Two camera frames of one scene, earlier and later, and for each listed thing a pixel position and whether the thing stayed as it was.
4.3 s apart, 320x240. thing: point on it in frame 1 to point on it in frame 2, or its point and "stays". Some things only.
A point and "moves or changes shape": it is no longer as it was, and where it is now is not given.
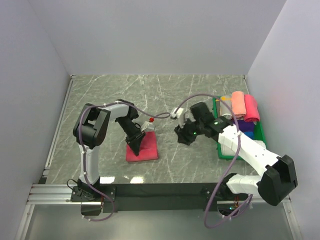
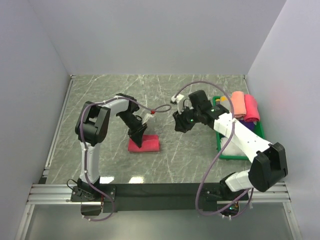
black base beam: [155, 198] stays
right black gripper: [182, 136] to [180, 125]
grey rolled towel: [225, 111] stays
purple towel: [246, 126] stays
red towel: [148, 149] moves or changes shape
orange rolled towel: [238, 104] stays
